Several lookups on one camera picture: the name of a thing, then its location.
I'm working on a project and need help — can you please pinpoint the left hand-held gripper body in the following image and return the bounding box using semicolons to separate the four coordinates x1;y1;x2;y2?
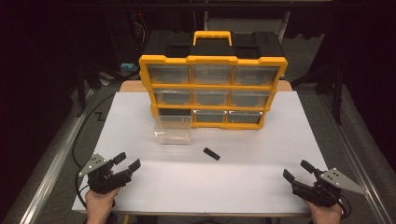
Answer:
78;153;134;195

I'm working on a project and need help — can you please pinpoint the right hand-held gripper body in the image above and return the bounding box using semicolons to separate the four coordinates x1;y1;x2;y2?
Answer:
291;168;368;209

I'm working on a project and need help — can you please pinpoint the transparent removable drawer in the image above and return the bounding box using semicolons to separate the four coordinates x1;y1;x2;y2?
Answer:
153;115;192;146

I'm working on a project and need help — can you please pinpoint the small black rectangular block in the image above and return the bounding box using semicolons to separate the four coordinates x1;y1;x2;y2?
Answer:
203;147;221;161

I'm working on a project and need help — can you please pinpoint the yellow black organizer cabinet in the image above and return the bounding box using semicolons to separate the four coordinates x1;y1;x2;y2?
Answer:
138;30;289;131

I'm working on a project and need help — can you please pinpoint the person's left hand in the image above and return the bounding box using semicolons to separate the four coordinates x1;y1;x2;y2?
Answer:
84;186;121;224

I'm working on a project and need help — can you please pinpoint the person's right hand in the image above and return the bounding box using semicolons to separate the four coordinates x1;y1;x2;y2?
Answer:
303;199;344;224

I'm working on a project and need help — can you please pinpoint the wooden table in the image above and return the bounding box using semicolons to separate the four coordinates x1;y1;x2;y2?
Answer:
119;79;294;93

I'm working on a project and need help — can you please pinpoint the black metal stand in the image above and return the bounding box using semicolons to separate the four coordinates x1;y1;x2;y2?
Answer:
290;61;345;126
75;60;138;119

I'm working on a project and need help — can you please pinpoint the teal object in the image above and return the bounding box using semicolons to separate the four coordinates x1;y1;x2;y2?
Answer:
120;62;140;74

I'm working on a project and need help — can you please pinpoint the set of clear cabinet drawers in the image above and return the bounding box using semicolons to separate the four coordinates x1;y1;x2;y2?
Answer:
148;64;279;124

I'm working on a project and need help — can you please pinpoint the short black cable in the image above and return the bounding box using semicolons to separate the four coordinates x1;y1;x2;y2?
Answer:
337;195;353;219

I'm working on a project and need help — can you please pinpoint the long black cable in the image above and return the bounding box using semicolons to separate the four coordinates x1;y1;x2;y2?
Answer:
72;92;117;210

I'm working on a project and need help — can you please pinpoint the aluminium floor rail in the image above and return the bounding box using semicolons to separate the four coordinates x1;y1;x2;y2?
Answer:
0;88;96;224
316;92;396;224

